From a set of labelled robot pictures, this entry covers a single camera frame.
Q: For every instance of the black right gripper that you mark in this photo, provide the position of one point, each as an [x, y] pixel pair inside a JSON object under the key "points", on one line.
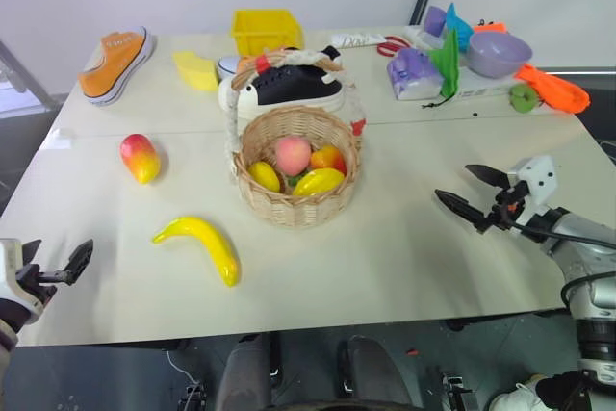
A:
{"points": [[505, 206]]}

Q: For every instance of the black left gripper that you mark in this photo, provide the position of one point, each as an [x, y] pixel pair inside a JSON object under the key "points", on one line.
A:
{"points": [[36, 277]]}

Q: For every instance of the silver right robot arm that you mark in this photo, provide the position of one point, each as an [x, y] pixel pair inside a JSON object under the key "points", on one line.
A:
{"points": [[584, 252]]}

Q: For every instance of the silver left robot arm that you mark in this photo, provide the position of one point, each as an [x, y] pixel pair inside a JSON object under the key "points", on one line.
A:
{"points": [[7, 330]]}

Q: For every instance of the small green fruit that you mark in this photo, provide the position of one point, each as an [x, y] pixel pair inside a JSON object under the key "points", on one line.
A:
{"points": [[293, 179]]}

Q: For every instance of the green apple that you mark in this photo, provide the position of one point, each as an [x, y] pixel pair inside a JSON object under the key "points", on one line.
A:
{"points": [[522, 98]]}

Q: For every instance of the flat white box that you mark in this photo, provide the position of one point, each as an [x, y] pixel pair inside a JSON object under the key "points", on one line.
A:
{"points": [[481, 86]]}

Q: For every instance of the large red yellow mango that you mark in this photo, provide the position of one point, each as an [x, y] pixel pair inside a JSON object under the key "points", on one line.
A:
{"points": [[140, 159]]}

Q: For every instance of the orange cloth bag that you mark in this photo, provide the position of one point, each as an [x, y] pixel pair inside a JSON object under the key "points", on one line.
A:
{"points": [[558, 88]]}

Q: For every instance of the purple tissue pack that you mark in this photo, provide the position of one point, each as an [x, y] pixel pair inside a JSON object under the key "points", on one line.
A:
{"points": [[413, 75]]}

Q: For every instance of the purple plastic bowl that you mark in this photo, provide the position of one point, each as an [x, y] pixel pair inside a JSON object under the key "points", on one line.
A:
{"points": [[499, 52]]}

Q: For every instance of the small red yellow mango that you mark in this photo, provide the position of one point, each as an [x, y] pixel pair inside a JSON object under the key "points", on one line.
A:
{"points": [[329, 159]]}

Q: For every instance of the yellow banana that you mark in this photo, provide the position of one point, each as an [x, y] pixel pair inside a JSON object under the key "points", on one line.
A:
{"points": [[212, 242]]}

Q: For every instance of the small orange plastic item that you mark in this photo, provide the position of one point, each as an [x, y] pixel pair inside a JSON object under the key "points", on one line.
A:
{"points": [[492, 26]]}

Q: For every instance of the red scissors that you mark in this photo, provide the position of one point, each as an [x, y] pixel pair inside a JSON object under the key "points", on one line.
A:
{"points": [[392, 46]]}

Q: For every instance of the grey metal rack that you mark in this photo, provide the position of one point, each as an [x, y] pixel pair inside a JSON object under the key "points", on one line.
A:
{"points": [[26, 88]]}

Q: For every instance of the purple block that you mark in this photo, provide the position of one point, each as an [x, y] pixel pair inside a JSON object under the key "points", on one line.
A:
{"points": [[435, 20]]}

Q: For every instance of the pink peach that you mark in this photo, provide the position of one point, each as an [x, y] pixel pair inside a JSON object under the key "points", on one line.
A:
{"points": [[292, 155]]}

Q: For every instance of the white tube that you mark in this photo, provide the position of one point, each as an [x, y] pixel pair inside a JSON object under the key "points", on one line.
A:
{"points": [[356, 39]]}

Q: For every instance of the orange canvas sneaker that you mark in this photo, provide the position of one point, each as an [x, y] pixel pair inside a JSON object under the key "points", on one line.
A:
{"points": [[111, 69]]}

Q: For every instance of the white shoe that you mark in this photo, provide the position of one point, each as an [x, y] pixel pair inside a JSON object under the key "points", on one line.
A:
{"points": [[515, 396]]}

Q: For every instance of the dark rounded shape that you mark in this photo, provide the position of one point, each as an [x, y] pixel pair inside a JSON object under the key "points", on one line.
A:
{"points": [[243, 375], [375, 375]]}

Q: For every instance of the yellow lemon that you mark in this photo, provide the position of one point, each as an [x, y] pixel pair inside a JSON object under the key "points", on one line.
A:
{"points": [[265, 177]]}

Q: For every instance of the black and white sneaker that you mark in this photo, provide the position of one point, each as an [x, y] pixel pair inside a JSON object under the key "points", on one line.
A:
{"points": [[293, 86]]}

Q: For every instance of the yellow sponge block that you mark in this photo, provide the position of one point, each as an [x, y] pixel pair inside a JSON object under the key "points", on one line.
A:
{"points": [[196, 72]]}

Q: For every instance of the yellow plastic bin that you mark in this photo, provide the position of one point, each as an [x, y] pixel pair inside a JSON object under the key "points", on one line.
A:
{"points": [[264, 28]]}

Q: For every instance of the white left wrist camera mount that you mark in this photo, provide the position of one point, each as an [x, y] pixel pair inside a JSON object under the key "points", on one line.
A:
{"points": [[7, 254]]}

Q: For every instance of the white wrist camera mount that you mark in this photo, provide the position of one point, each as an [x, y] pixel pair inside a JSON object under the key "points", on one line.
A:
{"points": [[539, 180], [7, 254]]}

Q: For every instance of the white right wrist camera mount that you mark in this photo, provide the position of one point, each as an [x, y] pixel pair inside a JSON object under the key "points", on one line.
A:
{"points": [[539, 180]]}

